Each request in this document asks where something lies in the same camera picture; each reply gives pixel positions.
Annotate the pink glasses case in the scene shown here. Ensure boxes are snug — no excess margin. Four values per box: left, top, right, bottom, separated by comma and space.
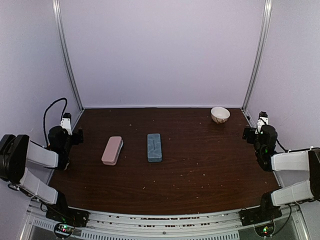
101, 136, 124, 166

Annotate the grey-blue glasses case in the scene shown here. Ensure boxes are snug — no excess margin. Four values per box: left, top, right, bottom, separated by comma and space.
147, 133, 163, 163

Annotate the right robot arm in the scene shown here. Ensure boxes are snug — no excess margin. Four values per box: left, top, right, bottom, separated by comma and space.
242, 124, 320, 221

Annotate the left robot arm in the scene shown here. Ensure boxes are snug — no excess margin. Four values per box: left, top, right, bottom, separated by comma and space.
0, 126, 84, 222

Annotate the white ceramic bowl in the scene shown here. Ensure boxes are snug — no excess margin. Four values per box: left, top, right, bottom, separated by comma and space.
210, 106, 231, 124

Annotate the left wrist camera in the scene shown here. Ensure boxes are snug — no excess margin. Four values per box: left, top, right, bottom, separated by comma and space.
60, 112, 73, 136

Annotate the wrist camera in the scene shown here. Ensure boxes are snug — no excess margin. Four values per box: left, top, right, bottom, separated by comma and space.
255, 111, 269, 134
60, 112, 73, 136

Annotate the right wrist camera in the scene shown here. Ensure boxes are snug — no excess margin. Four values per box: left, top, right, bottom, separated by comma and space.
255, 111, 269, 134

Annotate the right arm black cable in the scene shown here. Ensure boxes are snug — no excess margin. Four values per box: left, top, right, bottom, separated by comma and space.
274, 138, 292, 226

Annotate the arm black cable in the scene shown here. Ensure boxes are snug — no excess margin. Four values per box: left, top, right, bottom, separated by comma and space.
42, 97, 68, 147
274, 138, 292, 226

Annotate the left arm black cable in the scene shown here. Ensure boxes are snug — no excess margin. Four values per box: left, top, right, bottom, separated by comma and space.
42, 97, 68, 147

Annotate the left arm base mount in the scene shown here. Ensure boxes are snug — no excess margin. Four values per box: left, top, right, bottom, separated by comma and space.
45, 209, 90, 239

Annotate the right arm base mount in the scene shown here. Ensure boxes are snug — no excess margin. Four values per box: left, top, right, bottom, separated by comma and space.
238, 207, 282, 238

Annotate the aluminium front rail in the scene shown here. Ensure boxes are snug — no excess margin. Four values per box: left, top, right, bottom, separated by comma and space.
19, 197, 312, 240

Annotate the right aluminium frame post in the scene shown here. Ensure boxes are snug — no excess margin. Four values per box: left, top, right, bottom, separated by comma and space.
241, 0, 273, 112

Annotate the aluminium frame post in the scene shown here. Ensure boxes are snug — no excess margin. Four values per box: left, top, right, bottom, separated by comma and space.
241, 0, 273, 112
52, 0, 84, 112

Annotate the left aluminium frame post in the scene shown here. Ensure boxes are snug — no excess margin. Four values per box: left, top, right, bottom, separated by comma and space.
52, 0, 84, 112

